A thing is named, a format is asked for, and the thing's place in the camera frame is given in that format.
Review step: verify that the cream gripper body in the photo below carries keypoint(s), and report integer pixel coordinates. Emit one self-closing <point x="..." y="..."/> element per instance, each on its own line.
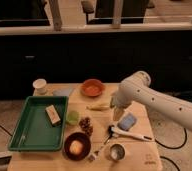
<point x="117" y="113"/>

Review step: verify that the yellow banana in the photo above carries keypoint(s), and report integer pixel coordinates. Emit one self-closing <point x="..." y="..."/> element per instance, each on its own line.
<point x="97" y="108"/>

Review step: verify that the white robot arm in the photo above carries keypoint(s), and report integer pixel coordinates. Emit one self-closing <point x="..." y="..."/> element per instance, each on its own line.
<point x="137" y="88"/>

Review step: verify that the blue sponge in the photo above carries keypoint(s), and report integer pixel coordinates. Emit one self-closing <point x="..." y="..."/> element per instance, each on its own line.
<point x="127" y="122"/>

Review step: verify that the brown grape bunch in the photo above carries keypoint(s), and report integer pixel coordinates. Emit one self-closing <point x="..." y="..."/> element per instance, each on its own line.
<point x="86" y="126"/>

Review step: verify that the orange bowl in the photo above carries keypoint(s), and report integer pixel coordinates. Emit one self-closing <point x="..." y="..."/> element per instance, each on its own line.
<point x="92" y="87"/>

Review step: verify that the small metal cup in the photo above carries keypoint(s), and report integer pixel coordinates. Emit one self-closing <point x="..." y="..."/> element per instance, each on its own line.
<point x="117" y="152"/>

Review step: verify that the small green cup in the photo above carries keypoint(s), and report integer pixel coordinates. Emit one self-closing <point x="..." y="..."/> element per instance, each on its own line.
<point x="72" y="117"/>

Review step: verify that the metal fork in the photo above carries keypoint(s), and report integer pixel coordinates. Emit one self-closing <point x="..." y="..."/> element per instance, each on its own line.
<point x="95" y="154"/>

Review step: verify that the dark brown plate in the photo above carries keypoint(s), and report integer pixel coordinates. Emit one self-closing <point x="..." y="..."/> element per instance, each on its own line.
<point x="84" y="139"/>

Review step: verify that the yellow round fruit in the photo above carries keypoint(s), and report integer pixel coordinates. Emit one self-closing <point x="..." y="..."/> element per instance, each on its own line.
<point x="76" y="147"/>

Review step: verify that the grey cloth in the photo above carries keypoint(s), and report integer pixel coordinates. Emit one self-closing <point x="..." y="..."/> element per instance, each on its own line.
<point x="63" y="92"/>

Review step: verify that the wooden block in tray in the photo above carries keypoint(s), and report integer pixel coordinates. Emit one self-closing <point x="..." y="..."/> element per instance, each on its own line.
<point x="53" y="115"/>

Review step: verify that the white paper cup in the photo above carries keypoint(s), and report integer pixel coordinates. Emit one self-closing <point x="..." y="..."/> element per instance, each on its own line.
<point x="40" y="86"/>

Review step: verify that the green plastic tray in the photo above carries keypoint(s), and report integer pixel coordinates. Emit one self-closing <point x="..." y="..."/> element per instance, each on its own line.
<point x="34" y="130"/>

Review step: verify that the white handled dish brush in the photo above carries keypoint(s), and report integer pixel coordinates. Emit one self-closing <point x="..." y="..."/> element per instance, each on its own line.
<point x="116" y="132"/>

